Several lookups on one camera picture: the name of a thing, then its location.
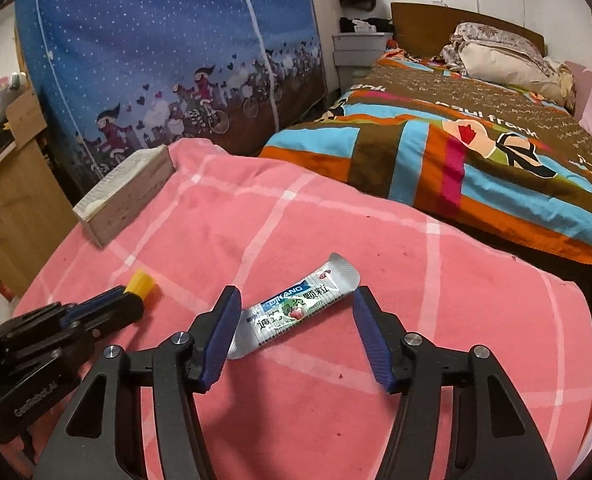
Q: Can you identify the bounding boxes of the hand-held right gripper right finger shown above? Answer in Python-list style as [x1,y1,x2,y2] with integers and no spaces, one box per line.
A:
[352,285,559,480]

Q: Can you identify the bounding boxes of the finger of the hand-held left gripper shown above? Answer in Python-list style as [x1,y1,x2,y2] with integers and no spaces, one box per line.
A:
[61,286,129,322]
[80,292,148,341]

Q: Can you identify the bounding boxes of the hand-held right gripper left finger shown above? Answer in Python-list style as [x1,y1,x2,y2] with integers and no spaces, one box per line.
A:
[35,285,244,480]

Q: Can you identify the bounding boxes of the yellow plastic cap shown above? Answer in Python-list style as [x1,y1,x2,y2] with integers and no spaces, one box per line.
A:
[126,268,161,306]

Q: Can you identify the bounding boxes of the silver sachet with green label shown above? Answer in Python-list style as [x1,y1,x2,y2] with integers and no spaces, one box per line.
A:
[226,252,361,361]

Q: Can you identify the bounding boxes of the thick worn book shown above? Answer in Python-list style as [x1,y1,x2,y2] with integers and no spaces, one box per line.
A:
[72,144,175,248]

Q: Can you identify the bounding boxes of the light wooden cabinet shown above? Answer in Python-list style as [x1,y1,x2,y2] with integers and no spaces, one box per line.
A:
[0,72,79,298]

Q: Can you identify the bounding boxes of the pink plaid blanket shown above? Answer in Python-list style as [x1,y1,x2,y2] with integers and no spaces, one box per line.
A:
[13,137,592,480]

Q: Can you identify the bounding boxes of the bed with colourful blanket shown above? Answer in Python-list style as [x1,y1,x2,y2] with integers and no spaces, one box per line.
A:
[258,42,592,266]

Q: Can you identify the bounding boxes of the blue printed fabric wardrobe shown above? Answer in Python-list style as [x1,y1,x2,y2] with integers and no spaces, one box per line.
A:
[13,0,329,186]

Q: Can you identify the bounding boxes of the white drawer cabinet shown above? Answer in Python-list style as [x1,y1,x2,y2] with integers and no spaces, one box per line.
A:
[332,31,394,93]

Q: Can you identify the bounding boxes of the beige pillow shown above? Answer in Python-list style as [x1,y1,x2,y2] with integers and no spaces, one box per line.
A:
[458,40,576,106]

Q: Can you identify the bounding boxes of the black cloth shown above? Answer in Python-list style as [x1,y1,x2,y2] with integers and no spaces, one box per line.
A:
[339,16,394,36]

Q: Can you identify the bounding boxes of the wooden headboard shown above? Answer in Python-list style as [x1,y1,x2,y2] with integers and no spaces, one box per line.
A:
[391,1,546,58]

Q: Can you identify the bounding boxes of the floral folded quilt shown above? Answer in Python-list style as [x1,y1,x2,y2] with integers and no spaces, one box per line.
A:
[441,21,561,81]

